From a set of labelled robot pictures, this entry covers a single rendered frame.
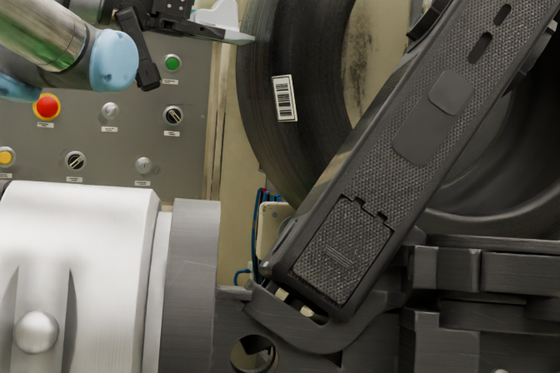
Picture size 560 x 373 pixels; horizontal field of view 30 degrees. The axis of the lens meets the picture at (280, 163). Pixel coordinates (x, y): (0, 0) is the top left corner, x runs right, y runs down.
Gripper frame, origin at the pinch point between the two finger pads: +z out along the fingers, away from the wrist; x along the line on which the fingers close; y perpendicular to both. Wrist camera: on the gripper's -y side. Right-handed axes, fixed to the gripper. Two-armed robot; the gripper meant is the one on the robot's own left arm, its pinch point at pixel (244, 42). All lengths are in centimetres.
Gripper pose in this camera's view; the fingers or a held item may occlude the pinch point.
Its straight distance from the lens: 145.4
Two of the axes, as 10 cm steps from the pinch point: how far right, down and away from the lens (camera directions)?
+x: -2.5, -0.8, 9.7
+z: 9.5, 1.7, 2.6
